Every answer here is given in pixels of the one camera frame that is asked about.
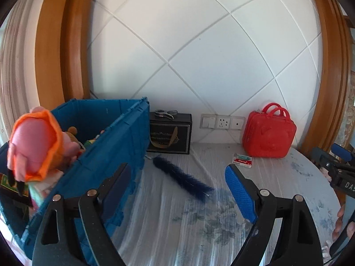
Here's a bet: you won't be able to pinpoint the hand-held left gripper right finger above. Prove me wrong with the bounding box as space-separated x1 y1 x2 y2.
225 164 323 266

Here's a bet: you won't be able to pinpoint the person's right hand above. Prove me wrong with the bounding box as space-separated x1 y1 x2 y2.
333 203 355 234

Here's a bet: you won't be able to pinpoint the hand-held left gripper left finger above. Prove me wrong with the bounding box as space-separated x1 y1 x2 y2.
32 163 131 266

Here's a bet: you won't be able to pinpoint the white wall socket panel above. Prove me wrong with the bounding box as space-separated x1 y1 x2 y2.
201 113 245 131

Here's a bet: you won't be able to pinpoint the pale striped curtain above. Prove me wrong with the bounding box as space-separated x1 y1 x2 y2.
0 14 39 147

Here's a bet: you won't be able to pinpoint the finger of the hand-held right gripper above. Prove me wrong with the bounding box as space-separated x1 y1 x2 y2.
331 143 355 162
311 147 355 174

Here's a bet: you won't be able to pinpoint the wooden door frame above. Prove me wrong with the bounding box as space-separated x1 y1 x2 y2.
35 0 97 111
301 0 353 158

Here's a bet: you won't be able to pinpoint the teal pink tissue pack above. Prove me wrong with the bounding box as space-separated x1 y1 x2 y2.
28 169 65 208

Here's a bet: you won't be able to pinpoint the brown bear plush toy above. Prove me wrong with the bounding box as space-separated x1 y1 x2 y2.
67 127 85 146

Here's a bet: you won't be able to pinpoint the floral cloth covered desktop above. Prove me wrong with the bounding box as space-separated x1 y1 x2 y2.
111 143 341 266

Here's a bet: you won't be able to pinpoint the small red white box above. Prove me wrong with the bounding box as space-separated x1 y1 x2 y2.
232 153 253 168

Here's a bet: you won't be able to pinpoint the dark blue bottle brush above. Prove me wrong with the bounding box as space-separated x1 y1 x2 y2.
152 156 215 201

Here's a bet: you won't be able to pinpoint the blue fabric storage bin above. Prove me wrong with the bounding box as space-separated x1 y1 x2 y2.
0 97 150 264

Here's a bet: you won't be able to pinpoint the red plastic carry case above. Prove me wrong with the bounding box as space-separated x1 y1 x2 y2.
242 102 297 158

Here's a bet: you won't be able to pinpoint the pink pig plush toy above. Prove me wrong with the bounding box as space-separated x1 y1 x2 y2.
7 106 79 185

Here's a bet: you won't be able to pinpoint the black box with strap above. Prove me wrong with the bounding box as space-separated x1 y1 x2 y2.
149 112 192 155

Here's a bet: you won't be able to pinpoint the metal scissors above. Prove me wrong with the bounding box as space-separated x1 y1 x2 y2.
155 109 178 120

